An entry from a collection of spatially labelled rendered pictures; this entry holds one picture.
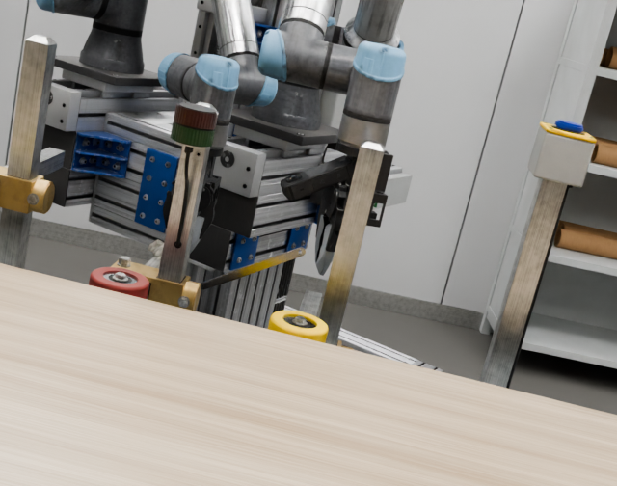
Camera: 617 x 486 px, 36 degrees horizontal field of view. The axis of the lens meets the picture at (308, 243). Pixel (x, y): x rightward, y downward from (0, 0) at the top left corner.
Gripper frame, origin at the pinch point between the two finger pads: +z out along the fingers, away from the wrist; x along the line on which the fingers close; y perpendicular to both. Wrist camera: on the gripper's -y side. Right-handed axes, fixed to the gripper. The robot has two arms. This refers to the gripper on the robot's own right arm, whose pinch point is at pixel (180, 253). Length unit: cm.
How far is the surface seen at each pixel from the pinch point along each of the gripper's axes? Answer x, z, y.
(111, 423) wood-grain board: -11, -8, -80
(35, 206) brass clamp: 17.7, -11.1, -28.5
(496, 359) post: -54, -5, -28
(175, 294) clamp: -5.6, -3.1, -28.9
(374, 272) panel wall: -44, 69, 247
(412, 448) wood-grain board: -40, -8, -70
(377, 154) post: -30, -31, -28
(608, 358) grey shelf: -144, 71, 214
